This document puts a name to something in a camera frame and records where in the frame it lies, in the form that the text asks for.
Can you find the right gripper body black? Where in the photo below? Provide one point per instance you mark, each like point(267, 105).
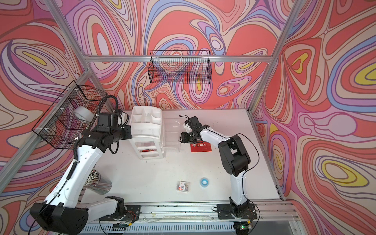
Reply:
point(188, 137)

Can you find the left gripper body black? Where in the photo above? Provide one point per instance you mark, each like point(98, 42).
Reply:
point(125, 133)

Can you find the white plastic drawer organizer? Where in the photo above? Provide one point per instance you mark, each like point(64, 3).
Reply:
point(147, 131)

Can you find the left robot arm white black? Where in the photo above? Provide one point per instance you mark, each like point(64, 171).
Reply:
point(60, 211)

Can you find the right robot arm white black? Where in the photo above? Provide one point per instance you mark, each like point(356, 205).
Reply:
point(235, 160)

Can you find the white tape roll in basket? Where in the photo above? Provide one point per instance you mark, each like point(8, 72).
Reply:
point(84, 114)

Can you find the blue tape roll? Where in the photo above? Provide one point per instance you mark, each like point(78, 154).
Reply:
point(204, 182)

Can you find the metal cup with pens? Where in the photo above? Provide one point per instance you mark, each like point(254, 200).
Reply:
point(97, 183)

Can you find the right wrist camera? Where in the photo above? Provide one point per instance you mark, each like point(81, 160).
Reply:
point(192, 123)

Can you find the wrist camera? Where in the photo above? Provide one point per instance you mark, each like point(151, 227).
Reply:
point(192, 123)
point(108, 122)

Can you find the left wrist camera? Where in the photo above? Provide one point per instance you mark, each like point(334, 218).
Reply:
point(108, 122)

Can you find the black wire basket left wall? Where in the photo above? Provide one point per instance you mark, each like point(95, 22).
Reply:
point(61, 124)

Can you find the black wire basket wall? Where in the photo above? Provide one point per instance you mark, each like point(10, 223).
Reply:
point(61, 124)
point(180, 67)

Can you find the black wire basket back wall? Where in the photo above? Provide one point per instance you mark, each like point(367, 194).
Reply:
point(180, 67)

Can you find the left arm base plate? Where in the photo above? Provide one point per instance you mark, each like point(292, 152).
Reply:
point(130, 213)

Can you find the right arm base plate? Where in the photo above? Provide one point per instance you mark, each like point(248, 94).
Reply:
point(230, 211)

